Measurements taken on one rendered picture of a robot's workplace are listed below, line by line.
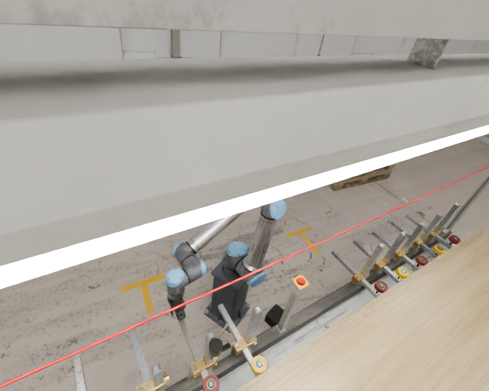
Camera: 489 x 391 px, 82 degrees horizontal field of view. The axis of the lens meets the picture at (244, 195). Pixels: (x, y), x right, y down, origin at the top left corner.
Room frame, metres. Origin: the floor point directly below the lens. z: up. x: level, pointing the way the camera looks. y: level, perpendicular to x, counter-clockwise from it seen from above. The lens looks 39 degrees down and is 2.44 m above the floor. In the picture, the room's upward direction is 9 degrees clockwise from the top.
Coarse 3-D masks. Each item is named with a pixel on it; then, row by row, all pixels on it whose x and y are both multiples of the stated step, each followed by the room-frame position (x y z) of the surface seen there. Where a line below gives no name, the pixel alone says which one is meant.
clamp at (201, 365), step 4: (200, 360) 0.58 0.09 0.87; (216, 360) 0.59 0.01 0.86; (192, 364) 0.56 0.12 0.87; (196, 364) 0.56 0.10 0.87; (200, 364) 0.56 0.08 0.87; (204, 364) 0.57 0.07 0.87; (212, 364) 0.57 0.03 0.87; (216, 364) 0.58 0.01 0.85; (200, 368) 0.54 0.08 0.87; (204, 368) 0.55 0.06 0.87; (208, 368) 0.56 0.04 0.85; (192, 372) 0.52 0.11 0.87; (196, 372) 0.52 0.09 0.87; (196, 376) 0.52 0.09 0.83
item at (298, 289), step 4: (300, 276) 0.92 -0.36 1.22; (292, 280) 0.89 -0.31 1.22; (296, 280) 0.89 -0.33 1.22; (292, 284) 0.89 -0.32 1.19; (296, 284) 0.87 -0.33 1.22; (304, 284) 0.88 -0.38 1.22; (308, 284) 0.88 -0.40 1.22; (292, 288) 0.88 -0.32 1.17; (296, 288) 0.86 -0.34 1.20; (300, 288) 0.85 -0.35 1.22; (304, 288) 0.86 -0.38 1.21; (296, 292) 0.85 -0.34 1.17; (300, 292) 0.85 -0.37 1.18
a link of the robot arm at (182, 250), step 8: (232, 216) 1.19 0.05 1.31; (208, 224) 1.15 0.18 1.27; (216, 224) 1.14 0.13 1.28; (224, 224) 1.15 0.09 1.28; (200, 232) 1.10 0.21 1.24; (208, 232) 1.10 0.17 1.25; (216, 232) 1.11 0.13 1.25; (192, 240) 1.05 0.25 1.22; (200, 240) 1.06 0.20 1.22; (208, 240) 1.08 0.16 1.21; (176, 248) 1.01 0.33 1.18; (184, 248) 1.01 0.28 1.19; (192, 248) 1.02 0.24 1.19; (200, 248) 1.04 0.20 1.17; (176, 256) 0.98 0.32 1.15; (184, 256) 0.96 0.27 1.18
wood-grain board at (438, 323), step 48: (480, 240) 1.82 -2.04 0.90; (432, 288) 1.24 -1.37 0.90; (480, 288) 1.31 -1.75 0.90; (336, 336) 0.80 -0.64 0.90; (384, 336) 0.85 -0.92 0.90; (432, 336) 0.89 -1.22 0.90; (480, 336) 0.94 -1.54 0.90; (288, 384) 0.52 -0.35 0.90; (336, 384) 0.56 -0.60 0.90; (384, 384) 0.59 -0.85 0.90; (432, 384) 0.63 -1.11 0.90; (480, 384) 0.67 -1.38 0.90
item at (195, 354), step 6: (180, 324) 0.75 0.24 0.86; (186, 330) 0.72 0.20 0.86; (186, 336) 0.69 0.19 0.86; (192, 342) 0.66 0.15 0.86; (192, 348) 0.63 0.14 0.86; (192, 354) 0.61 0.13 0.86; (198, 354) 0.61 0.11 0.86; (198, 360) 0.58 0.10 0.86; (204, 372) 0.53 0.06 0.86; (204, 378) 0.51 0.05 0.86
